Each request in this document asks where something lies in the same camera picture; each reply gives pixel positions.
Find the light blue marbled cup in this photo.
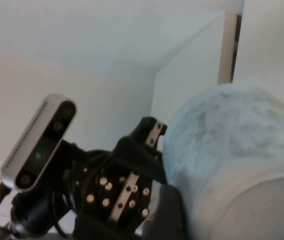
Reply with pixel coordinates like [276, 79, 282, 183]
[161, 83, 284, 240]

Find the beige wooden panel edge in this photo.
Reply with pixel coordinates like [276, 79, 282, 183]
[217, 11, 241, 85]

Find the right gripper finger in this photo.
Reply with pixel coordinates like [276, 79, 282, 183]
[141, 184, 187, 240]

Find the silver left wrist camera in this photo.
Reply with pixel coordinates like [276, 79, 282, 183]
[0, 93, 78, 193]

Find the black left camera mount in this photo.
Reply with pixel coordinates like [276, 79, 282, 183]
[58, 139, 90, 163]

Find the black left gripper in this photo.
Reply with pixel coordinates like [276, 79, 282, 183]
[73, 116, 169, 240]

